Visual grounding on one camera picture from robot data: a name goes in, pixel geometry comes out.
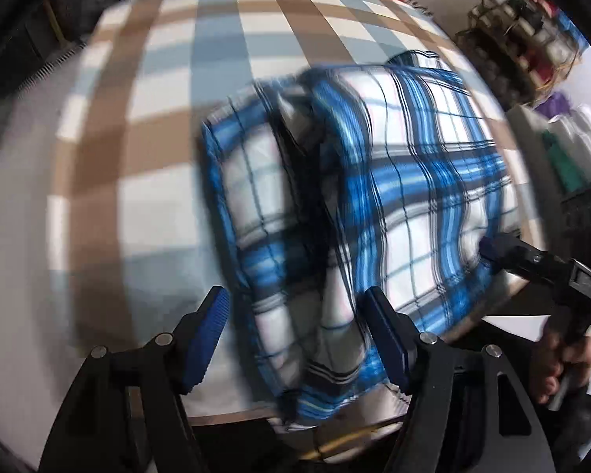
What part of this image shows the person's right hand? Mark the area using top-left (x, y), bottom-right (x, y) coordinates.
top-left (531, 312), bottom-right (591, 405)

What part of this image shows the blue white plaid shirt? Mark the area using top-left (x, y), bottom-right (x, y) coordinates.
top-left (201, 50), bottom-right (519, 429)

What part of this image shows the green folded garment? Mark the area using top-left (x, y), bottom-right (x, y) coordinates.
top-left (541, 130), bottom-right (586, 194)

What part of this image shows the wooden shoe rack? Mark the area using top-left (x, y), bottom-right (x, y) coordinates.
top-left (456, 0), bottom-right (588, 110)

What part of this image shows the purple bag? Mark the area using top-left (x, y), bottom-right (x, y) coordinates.
top-left (535, 92), bottom-right (571, 120)

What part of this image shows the checkered brown blue bed cover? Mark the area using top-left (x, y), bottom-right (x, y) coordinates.
top-left (46, 0), bottom-right (545, 416)

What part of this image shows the stack of white folded clothes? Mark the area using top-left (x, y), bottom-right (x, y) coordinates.
top-left (506, 105), bottom-right (591, 194)

